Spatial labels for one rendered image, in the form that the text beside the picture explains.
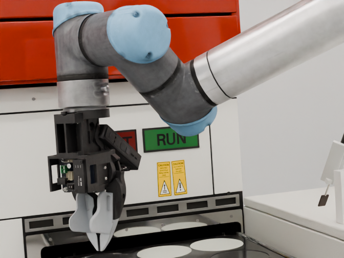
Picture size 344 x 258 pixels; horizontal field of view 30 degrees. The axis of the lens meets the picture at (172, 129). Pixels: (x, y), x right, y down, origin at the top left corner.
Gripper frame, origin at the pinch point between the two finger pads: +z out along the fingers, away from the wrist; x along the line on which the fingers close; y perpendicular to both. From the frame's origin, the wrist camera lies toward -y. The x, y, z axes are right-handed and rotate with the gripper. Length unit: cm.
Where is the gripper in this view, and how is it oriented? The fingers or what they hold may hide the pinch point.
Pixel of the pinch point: (102, 240)
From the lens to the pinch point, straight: 99.2
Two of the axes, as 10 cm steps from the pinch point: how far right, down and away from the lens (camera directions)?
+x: 8.8, -0.3, -4.8
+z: 0.6, 10.0, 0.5
